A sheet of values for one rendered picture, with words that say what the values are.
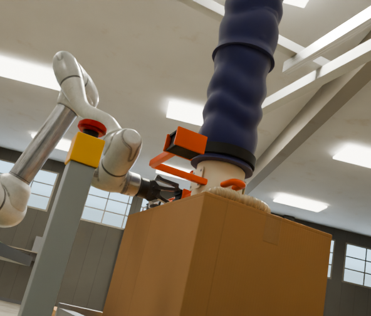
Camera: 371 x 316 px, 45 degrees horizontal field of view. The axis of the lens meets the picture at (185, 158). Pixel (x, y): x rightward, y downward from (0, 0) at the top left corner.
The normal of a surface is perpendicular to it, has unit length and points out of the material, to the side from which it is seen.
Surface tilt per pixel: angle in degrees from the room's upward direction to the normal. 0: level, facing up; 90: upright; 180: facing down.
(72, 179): 90
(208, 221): 90
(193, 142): 90
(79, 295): 90
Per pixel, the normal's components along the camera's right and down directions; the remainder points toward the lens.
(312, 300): 0.42, -0.21
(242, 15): -0.33, -0.61
